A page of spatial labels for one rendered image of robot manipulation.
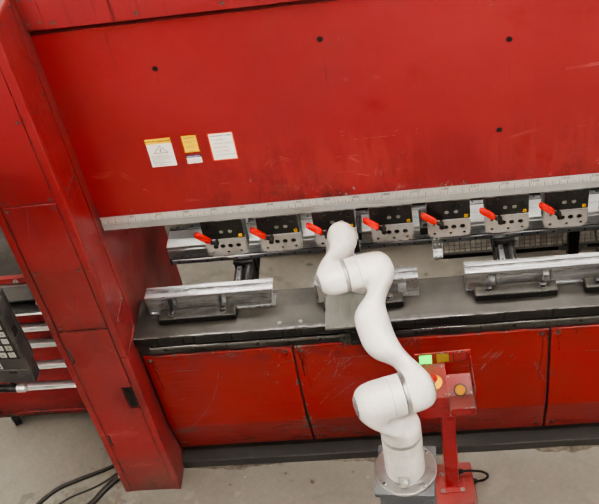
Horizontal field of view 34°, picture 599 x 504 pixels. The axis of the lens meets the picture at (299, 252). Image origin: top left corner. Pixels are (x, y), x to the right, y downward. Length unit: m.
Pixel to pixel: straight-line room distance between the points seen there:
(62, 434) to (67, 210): 1.76
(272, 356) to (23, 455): 1.49
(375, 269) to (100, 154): 1.05
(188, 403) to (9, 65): 1.71
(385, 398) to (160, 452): 1.66
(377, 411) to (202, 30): 1.24
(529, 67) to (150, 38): 1.16
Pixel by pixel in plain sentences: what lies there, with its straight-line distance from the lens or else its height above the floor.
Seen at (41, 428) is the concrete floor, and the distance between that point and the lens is 4.82.
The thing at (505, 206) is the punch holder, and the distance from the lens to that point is 3.40.
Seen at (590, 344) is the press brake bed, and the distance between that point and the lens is 3.81.
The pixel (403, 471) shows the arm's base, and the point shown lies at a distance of 2.94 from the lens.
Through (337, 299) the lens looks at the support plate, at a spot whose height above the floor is 1.00.
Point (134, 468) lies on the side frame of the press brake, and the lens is 4.28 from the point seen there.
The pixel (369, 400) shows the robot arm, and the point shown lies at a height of 1.41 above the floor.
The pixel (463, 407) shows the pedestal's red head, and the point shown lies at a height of 0.70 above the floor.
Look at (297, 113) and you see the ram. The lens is 3.12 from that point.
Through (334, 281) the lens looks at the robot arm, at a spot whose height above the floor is 1.55.
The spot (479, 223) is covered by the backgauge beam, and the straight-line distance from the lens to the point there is 3.82.
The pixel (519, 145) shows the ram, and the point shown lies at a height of 1.55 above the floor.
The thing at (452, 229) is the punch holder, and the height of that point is 1.21.
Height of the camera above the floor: 3.52
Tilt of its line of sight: 42 degrees down
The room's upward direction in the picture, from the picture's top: 11 degrees counter-clockwise
